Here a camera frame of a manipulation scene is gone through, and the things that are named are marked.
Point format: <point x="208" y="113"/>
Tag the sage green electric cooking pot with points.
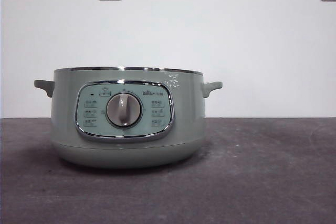
<point x="68" y="108"/>

